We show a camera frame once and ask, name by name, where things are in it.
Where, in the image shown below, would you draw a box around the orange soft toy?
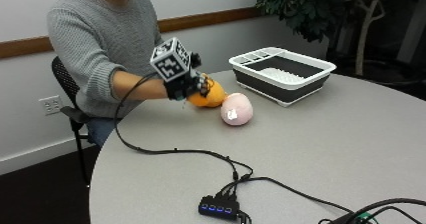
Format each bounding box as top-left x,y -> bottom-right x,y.
186,72 -> 227,109

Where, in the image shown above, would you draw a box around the white marker cube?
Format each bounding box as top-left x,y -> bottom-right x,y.
149,37 -> 193,83

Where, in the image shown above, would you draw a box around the pink soft toy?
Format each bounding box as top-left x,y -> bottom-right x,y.
219,92 -> 254,127

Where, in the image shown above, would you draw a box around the white and black dish tub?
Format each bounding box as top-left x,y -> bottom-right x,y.
227,46 -> 338,108

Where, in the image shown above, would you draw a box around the the person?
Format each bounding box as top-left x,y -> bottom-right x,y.
45,0 -> 170,148

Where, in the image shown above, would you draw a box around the black office chair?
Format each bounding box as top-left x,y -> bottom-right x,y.
50,55 -> 96,186

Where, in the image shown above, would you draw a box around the green indoor tree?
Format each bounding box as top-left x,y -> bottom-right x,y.
239,0 -> 426,77

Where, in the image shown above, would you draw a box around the black usb hub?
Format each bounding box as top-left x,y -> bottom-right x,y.
197,194 -> 241,221

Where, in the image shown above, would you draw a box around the wooden wall rail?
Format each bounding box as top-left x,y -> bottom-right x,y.
0,6 -> 263,60

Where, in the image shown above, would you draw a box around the black glove cable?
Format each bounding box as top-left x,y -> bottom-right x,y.
113,71 -> 255,198

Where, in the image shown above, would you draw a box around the white wall outlet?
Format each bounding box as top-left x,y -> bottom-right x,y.
37,94 -> 64,117

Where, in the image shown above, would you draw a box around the black hub cable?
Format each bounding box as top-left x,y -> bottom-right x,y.
230,176 -> 356,216

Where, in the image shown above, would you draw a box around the thick black cable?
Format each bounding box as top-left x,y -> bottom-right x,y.
316,197 -> 426,224

